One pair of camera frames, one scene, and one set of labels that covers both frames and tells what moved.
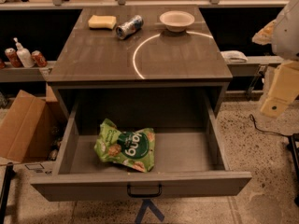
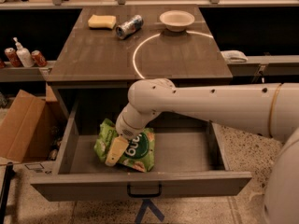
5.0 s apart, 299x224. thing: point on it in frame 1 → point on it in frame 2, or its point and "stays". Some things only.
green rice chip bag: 133,148 stays
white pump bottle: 25,56 stays
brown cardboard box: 31,127 stays
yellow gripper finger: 284,90 → 117,149
